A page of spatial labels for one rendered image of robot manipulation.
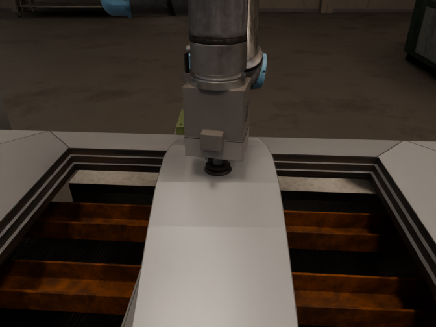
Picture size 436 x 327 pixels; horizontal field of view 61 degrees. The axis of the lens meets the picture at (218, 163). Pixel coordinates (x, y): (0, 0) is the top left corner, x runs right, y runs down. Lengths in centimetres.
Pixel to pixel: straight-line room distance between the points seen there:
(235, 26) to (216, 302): 32
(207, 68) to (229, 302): 28
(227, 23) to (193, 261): 29
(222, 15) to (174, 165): 24
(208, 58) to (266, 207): 21
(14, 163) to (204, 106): 53
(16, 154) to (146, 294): 58
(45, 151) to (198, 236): 54
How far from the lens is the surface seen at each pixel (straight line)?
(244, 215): 50
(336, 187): 111
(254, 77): 121
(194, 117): 51
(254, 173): 56
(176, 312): 44
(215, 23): 46
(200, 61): 48
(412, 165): 90
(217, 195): 52
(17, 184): 83
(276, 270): 46
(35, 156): 93
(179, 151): 65
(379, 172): 87
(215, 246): 47
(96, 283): 82
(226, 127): 50
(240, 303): 44
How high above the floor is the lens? 126
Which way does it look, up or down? 29 degrees down
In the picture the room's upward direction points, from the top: straight up
